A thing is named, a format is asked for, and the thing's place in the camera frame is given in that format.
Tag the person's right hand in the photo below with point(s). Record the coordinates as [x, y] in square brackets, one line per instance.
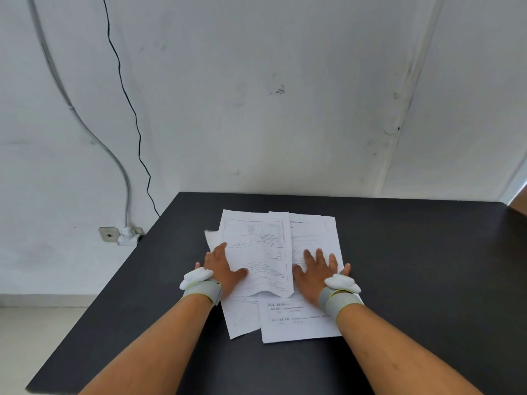
[315, 277]

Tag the person's left hand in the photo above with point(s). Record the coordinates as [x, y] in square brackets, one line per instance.
[220, 269]

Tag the person's left thumb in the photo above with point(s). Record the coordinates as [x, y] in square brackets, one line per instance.
[240, 275]

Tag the person's right middle finger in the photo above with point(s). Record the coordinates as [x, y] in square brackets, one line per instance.
[320, 257]

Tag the person's right thumb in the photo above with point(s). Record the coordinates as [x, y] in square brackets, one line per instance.
[298, 271]

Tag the person's right little finger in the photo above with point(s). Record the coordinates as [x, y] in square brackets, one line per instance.
[346, 269]

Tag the printed paper sheet sparse text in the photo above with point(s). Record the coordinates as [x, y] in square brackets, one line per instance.
[315, 234]

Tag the wavy printed paper sheet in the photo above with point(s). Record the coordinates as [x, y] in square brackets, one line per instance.
[257, 246]

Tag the person's left forearm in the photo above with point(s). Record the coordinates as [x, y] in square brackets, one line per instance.
[160, 345]

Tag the person's right forearm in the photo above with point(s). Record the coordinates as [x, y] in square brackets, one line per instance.
[395, 353]

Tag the white wrist tracker grey band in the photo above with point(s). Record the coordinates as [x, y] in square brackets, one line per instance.
[199, 285]
[339, 298]

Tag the mostly blank paper sheet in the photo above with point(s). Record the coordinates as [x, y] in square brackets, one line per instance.
[241, 318]

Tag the paper sheet with bold headings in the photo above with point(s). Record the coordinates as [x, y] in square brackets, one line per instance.
[296, 322]

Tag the white plug adapter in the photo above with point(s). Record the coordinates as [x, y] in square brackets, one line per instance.
[127, 237]

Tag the brown wooden door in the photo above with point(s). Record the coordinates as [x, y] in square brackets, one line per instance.
[520, 205]

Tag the beige wall outlet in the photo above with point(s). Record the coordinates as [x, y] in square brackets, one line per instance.
[108, 234]

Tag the white door frame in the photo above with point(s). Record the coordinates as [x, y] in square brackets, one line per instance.
[514, 180]

